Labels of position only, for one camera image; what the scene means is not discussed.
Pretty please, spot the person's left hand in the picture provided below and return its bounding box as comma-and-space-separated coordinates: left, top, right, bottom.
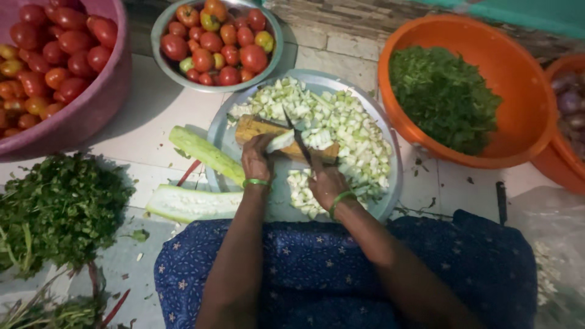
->
241, 133, 278, 183

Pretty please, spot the person's right hand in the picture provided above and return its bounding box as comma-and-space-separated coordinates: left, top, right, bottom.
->
308, 158, 353, 211

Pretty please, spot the peeled cucumber piece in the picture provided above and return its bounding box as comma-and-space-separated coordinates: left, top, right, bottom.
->
265, 129, 296, 154

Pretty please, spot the steel kitchen knife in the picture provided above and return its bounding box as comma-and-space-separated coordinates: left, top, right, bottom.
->
282, 108, 315, 167

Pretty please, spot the wooden chopping board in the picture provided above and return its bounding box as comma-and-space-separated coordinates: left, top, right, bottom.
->
234, 114, 341, 165

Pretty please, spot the green right wrist bangle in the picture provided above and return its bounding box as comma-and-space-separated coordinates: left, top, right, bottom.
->
328, 190, 358, 223

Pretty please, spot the green wrist bangle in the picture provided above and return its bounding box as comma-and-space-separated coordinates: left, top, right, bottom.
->
328, 190, 358, 223
242, 178, 273, 191

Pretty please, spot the large round steel plate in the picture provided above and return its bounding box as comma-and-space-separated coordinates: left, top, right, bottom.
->
205, 69, 404, 224

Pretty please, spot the green left wrist bangle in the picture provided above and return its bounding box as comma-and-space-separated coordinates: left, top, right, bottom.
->
242, 178, 273, 191

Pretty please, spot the long peeled cucumber half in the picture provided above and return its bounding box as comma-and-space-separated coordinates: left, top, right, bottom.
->
168, 125, 246, 187
145, 184, 245, 224

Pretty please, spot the heap of chopped cucumber cubes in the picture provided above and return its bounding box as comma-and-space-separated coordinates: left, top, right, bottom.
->
228, 76, 394, 220

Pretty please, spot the red stalk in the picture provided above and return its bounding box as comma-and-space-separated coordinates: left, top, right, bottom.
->
101, 288, 132, 328
177, 159, 202, 187

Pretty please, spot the blue star-print garment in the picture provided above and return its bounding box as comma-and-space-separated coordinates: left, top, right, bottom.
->
154, 209, 538, 329

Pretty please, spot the tomato heap with green ones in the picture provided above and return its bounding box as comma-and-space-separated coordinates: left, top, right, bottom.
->
160, 0, 275, 87

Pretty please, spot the heap of chopped green leaves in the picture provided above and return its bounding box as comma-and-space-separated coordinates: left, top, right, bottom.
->
388, 45, 504, 156

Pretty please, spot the round steel bowl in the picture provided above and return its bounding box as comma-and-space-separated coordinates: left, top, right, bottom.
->
151, 0, 284, 94

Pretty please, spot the pink plastic tub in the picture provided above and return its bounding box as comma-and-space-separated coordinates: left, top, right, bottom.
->
0, 0, 133, 163

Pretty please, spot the heap of coriander bunches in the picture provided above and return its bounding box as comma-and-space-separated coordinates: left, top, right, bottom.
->
0, 153, 137, 280

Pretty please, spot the heap of red tomatoes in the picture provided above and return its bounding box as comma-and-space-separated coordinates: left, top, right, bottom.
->
0, 0, 119, 139

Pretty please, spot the large orange plastic tub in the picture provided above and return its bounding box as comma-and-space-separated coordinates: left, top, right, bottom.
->
378, 14, 559, 170

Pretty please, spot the small orange plastic tub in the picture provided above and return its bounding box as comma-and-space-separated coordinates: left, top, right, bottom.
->
530, 54, 585, 196

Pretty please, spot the clear plastic bag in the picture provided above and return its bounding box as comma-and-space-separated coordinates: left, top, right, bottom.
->
506, 185, 585, 329

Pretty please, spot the heap of white scraps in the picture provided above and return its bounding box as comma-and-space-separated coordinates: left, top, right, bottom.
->
534, 241, 564, 307

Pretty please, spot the heap of green stems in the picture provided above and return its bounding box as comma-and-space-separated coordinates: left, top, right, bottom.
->
0, 261, 110, 329

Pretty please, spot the heap of purple onions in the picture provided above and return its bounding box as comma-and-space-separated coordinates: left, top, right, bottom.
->
550, 72, 585, 161

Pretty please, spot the black handle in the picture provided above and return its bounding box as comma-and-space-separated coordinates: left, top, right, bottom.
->
496, 181, 508, 226

